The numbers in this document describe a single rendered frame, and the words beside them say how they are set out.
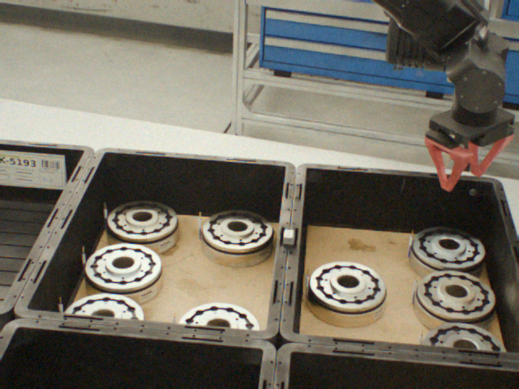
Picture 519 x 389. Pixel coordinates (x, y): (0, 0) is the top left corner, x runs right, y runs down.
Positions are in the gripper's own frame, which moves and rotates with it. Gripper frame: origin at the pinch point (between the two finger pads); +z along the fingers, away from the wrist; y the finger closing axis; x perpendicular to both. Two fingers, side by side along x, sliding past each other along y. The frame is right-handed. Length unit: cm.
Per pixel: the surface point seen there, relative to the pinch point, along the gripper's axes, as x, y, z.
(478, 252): -3.6, 2.0, 11.4
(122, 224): 31.4, -35.0, 10.7
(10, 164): 51, -43, 7
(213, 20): 247, 140, 83
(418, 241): 3.1, -3.1, 11.2
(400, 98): 119, 126, 69
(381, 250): 7.7, -5.6, 14.3
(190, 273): 19.7, -31.4, 14.0
